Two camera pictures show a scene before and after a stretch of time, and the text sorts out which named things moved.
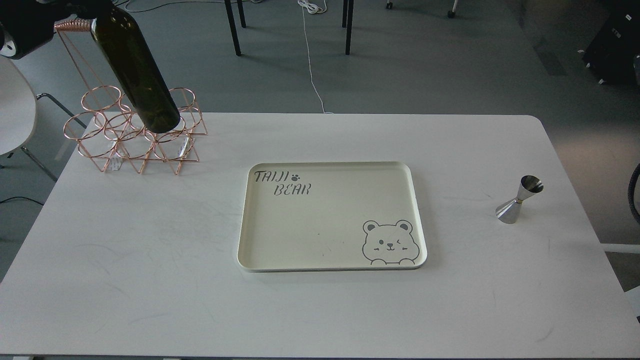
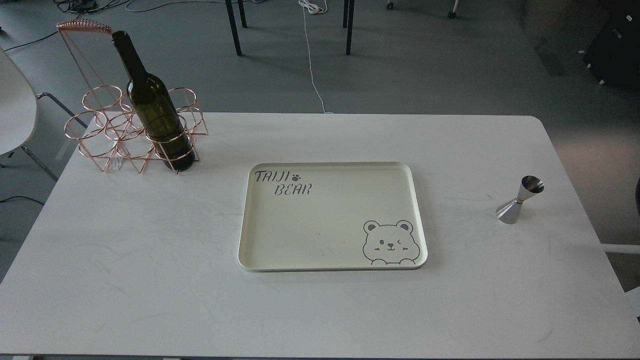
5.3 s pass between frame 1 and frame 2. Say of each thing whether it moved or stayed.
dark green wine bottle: moved
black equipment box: stayed
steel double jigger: stayed
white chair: stayed
